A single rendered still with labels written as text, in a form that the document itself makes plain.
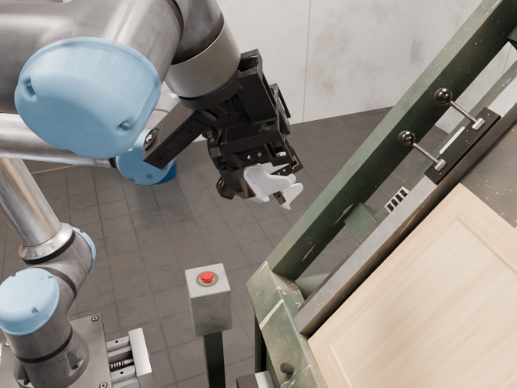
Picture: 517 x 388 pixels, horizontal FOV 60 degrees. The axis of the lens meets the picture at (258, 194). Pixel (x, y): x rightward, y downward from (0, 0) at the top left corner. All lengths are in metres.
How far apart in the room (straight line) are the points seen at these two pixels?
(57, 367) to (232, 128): 0.73
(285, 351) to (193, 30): 1.03
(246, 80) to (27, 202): 0.66
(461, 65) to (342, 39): 3.10
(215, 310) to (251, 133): 0.99
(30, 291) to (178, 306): 1.66
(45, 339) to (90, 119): 0.76
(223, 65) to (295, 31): 3.72
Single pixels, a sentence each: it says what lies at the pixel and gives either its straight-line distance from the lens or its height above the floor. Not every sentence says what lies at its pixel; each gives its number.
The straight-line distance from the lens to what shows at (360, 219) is 1.34.
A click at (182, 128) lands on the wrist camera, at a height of 1.70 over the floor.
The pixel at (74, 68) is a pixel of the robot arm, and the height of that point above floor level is 1.82.
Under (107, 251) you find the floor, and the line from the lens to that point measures 3.01.
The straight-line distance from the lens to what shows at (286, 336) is 1.30.
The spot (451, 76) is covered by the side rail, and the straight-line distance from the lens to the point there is 1.32.
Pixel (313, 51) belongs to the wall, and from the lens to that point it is 4.25.
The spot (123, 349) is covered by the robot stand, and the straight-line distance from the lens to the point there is 1.19.
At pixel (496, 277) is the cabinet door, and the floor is 1.27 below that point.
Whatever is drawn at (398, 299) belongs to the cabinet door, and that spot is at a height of 1.11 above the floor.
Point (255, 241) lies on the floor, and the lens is 2.93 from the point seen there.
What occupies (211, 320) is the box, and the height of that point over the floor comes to 0.81.
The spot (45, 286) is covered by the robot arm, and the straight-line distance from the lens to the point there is 0.97.
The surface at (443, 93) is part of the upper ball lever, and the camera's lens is 1.09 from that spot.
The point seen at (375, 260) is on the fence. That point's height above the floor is 1.12.
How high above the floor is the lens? 1.90
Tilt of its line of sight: 34 degrees down
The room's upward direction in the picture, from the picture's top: straight up
